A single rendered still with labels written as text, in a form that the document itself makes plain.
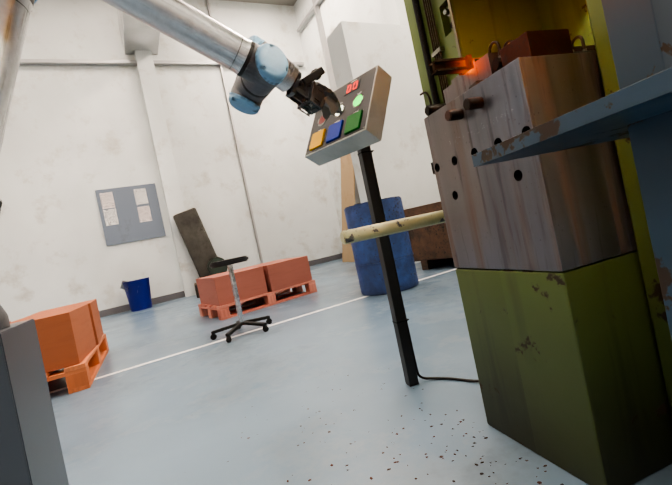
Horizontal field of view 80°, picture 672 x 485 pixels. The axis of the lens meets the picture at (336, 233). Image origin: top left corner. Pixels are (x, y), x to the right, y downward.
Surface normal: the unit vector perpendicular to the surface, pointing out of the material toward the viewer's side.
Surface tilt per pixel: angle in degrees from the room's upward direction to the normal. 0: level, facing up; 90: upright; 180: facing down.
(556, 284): 90
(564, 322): 90
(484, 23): 90
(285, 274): 90
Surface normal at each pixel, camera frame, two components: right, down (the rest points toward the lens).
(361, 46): 0.44, -0.09
